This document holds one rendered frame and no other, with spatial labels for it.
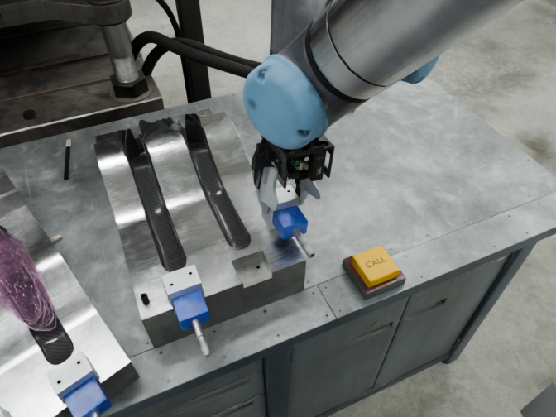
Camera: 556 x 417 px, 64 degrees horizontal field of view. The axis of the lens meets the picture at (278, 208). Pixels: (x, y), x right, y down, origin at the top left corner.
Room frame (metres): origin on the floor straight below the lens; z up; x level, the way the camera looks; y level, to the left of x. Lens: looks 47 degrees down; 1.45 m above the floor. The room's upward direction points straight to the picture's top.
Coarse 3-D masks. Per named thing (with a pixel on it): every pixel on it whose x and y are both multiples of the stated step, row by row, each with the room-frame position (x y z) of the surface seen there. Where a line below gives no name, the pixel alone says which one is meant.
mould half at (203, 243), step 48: (96, 144) 0.65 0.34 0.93; (240, 144) 0.67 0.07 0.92; (192, 192) 0.56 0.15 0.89; (240, 192) 0.57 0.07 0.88; (144, 240) 0.46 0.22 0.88; (192, 240) 0.46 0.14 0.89; (288, 240) 0.45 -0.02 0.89; (144, 288) 0.36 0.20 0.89; (240, 288) 0.37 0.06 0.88; (288, 288) 0.40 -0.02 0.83
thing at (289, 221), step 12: (276, 192) 0.50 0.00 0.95; (288, 192) 0.50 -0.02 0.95; (288, 204) 0.48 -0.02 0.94; (264, 216) 0.49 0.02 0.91; (276, 216) 0.46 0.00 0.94; (288, 216) 0.46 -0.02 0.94; (300, 216) 0.46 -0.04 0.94; (276, 228) 0.45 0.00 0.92; (288, 228) 0.44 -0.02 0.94; (300, 228) 0.44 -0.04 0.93; (300, 240) 0.42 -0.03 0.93; (312, 252) 0.39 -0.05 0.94
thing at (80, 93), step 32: (0, 32) 1.41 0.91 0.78; (32, 32) 1.41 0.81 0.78; (64, 32) 1.41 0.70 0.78; (96, 32) 1.41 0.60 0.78; (128, 32) 1.41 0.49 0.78; (0, 64) 1.21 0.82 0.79; (32, 64) 1.21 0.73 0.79; (64, 64) 1.22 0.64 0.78; (96, 64) 1.21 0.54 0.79; (0, 96) 1.04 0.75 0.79; (32, 96) 1.05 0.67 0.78; (64, 96) 1.04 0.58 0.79; (96, 96) 1.04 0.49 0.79; (160, 96) 1.04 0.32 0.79; (0, 128) 0.89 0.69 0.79; (32, 128) 0.90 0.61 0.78; (64, 128) 0.93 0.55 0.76
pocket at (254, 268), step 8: (248, 256) 0.42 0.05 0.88; (256, 256) 0.43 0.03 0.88; (264, 256) 0.43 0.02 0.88; (232, 264) 0.41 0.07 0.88; (240, 264) 0.42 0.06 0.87; (248, 264) 0.42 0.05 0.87; (256, 264) 0.42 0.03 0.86; (264, 264) 0.42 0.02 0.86; (240, 272) 0.41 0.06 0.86; (248, 272) 0.41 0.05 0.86; (256, 272) 0.41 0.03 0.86; (264, 272) 0.41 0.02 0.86; (248, 280) 0.39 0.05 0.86; (256, 280) 0.38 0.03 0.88
